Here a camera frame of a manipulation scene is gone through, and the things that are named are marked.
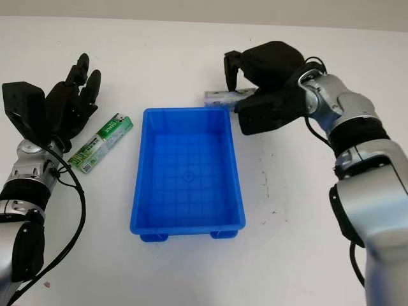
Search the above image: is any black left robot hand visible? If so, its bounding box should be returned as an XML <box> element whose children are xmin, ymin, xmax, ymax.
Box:
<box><xmin>43</xmin><ymin>53</ymin><xmax>102</xmax><ymax>154</ymax></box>

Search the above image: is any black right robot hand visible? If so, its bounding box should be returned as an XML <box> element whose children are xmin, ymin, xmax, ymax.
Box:
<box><xmin>224</xmin><ymin>40</ymin><xmax>307</xmax><ymax>112</ymax></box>

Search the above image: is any green toothpaste box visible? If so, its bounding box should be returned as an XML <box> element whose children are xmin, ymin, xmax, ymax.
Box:
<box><xmin>68</xmin><ymin>113</ymin><xmax>134</xmax><ymax>175</ymax></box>

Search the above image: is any silver white tube package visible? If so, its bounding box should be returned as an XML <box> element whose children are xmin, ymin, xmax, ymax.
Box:
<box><xmin>203</xmin><ymin>86</ymin><xmax>258</xmax><ymax>108</ymax></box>

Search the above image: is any blue plastic tray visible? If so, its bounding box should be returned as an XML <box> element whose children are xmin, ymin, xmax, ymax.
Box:
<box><xmin>129</xmin><ymin>106</ymin><xmax>247</xmax><ymax>244</ymax></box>

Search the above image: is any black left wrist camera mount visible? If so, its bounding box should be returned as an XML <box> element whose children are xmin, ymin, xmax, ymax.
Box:
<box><xmin>1</xmin><ymin>82</ymin><xmax>49</xmax><ymax>149</ymax></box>

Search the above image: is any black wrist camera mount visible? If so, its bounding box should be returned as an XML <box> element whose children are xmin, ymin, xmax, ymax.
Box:
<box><xmin>237</xmin><ymin>85</ymin><xmax>309</xmax><ymax>136</ymax></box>
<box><xmin>1</xmin><ymin>82</ymin><xmax>49</xmax><ymax>149</ymax></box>

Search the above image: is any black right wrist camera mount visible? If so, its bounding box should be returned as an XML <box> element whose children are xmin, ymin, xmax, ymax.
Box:
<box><xmin>237</xmin><ymin>85</ymin><xmax>309</xmax><ymax>136</ymax></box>

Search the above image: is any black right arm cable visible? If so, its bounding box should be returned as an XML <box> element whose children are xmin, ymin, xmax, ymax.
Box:
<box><xmin>304</xmin><ymin>56</ymin><xmax>367</xmax><ymax>288</ymax></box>

